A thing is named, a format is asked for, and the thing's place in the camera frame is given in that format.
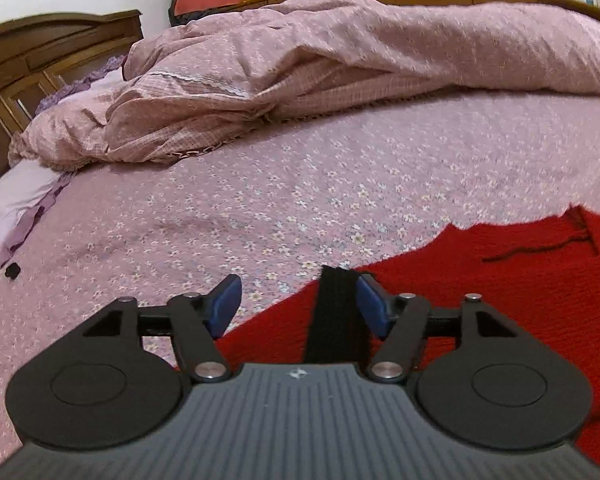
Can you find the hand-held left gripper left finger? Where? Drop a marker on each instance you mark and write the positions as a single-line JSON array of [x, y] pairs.
[[224, 307]]

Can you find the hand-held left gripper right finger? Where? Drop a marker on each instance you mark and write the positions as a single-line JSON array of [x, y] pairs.
[[372, 307]]

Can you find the red knitted sweater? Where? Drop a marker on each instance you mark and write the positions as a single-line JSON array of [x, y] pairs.
[[505, 285]]

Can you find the pink floral bed sheet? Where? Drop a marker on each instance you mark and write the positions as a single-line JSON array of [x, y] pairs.
[[280, 200]]

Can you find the small black object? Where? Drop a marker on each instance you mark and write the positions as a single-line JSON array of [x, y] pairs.
[[12, 271]]

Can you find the purple ruffled pillow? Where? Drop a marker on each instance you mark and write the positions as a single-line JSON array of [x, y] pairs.
[[15, 200], [92, 82]]

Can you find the pink quilt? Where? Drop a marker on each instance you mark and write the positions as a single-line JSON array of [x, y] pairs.
[[380, 50]]

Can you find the wooden headboard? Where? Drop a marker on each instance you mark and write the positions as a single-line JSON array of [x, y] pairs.
[[30, 50]]

